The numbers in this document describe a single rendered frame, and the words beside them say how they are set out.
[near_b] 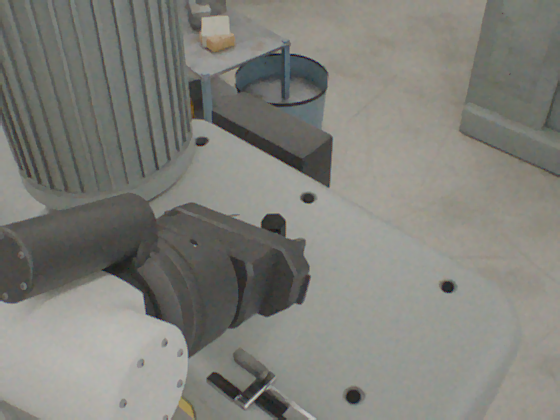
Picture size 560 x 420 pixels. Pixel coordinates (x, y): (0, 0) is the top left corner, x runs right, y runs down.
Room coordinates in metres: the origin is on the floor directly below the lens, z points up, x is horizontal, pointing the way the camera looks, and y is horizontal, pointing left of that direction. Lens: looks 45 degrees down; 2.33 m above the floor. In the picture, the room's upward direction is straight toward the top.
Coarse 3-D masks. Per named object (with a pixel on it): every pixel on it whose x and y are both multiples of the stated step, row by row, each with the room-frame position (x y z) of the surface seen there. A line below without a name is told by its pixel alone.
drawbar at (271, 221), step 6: (264, 216) 0.38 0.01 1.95; (270, 216) 0.38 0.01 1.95; (276, 216) 0.38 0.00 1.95; (282, 216) 0.38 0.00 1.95; (264, 222) 0.38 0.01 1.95; (270, 222) 0.38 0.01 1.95; (276, 222) 0.38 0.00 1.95; (282, 222) 0.38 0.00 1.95; (264, 228) 0.37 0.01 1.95; (270, 228) 0.37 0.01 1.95; (276, 228) 0.37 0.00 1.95; (282, 228) 0.37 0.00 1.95; (282, 234) 0.37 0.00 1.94
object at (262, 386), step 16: (240, 352) 0.28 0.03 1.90; (256, 368) 0.26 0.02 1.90; (224, 384) 0.25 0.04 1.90; (256, 384) 0.25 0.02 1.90; (272, 384) 0.25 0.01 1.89; (240, 400) 0.24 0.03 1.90; (256, 400) 0.24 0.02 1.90; (272, 400) 0.24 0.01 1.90; (288, 400) 0.24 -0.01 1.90; (272, 416) 0.22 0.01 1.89; (288, 416) 0.22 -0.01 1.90; (304, 416) 0.22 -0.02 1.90
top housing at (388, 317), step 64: (192, 192) 0.48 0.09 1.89; (256, 192) 0.48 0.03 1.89; (320, 192) 0.48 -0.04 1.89; (320, 256) 0.39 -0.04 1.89; (384, 256) 0.39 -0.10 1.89; (448, 256) 0.39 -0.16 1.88; (256, 320) 0.32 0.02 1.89; (320, 320) 0.32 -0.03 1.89; (384, 320) 0.32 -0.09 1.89; (448, 320) 0.31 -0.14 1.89; (512, 320) 0.31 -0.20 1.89; (192, 384) 0.26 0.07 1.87; (320, 384) 0.25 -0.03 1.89; (384, 384) 0.25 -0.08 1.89; (448, 384) 0.25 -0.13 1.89
